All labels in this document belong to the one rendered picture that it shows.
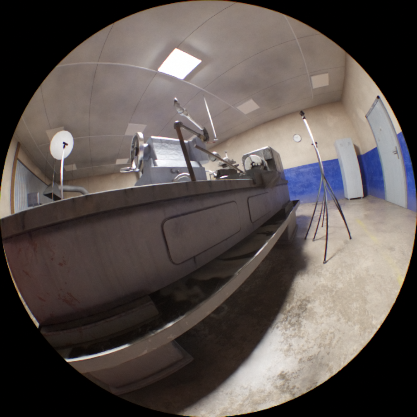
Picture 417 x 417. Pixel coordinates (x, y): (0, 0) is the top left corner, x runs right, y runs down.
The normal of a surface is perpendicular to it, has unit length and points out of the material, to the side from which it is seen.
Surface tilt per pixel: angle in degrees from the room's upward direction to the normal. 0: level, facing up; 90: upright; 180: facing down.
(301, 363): 0
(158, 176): 90
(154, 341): 90
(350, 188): 90
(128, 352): 90
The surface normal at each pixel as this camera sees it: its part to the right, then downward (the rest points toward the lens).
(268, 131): -0.69, 0.18
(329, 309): -0.20, -0.98
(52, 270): 0.69, -0.10
